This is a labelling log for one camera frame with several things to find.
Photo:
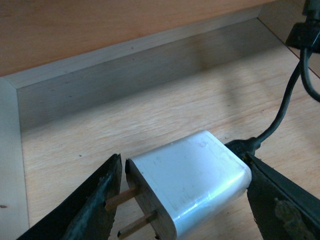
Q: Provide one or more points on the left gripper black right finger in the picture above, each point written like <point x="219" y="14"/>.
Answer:
<point x="281" y="209"/>

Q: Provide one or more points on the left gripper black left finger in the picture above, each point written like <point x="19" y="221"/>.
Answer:
<point x="82" y="215"/>

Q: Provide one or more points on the white charger plug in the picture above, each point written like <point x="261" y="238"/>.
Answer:
<point x="181" y="185"/>

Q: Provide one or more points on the wooden nightstand cabinet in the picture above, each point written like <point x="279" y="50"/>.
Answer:
<point x="38" y="32"/>

